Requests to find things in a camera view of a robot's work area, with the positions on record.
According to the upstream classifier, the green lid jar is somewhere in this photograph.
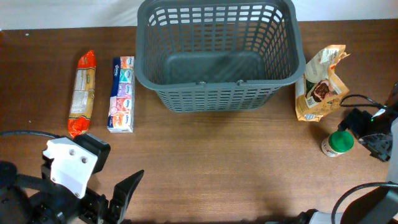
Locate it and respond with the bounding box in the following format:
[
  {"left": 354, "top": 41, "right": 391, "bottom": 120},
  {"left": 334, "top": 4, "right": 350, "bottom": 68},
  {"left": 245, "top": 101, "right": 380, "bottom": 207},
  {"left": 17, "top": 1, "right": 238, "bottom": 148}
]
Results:
[{"left": 321, "top": 131, "right": 354, "bottom": 157}]

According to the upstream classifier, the orange noodle packet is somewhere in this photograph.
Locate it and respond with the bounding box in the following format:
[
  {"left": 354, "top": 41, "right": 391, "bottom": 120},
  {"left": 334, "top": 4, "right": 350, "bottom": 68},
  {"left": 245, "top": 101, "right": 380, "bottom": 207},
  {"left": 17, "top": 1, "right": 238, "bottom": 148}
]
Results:
[{"left": 67, "top": 50, "right": 96, "bottom": 138}]

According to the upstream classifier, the colourful tissue multipack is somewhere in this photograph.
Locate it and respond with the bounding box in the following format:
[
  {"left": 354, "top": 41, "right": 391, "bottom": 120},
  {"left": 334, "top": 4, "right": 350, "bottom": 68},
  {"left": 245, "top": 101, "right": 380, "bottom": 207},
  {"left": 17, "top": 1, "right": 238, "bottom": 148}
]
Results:
[{"left": 107, "top": 56, "right": 136, "bottom": 133}]

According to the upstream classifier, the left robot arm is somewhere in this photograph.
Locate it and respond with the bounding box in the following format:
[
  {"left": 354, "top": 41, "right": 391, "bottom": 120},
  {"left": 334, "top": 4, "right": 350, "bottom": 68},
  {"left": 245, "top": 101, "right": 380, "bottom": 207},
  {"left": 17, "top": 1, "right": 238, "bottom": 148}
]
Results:
[{"left": 1, "top": 134, "right": 144, "bottom": 223}]

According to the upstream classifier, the orange snack bag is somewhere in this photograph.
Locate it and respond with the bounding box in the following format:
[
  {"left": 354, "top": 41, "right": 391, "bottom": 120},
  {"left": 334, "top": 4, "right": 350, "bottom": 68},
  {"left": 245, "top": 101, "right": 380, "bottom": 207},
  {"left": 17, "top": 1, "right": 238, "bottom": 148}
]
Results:
[{"left": 295, "top": 45, "right": 349, "bottom": 122}]

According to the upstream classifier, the grey plastic basket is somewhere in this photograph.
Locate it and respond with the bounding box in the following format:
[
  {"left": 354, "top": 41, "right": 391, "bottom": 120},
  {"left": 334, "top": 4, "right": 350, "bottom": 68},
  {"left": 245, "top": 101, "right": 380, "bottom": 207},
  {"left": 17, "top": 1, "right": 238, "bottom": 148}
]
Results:
[{"left": 135, "top": 0, "right": 305, "bottom": 113}]

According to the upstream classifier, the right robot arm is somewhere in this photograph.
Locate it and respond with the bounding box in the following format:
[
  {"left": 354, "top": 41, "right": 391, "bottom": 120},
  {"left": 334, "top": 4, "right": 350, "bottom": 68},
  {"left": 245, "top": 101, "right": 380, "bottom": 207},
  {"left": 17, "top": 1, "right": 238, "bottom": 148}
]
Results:
[{"left": 280, "top": 84, "right": 397, "bottom": 223}]

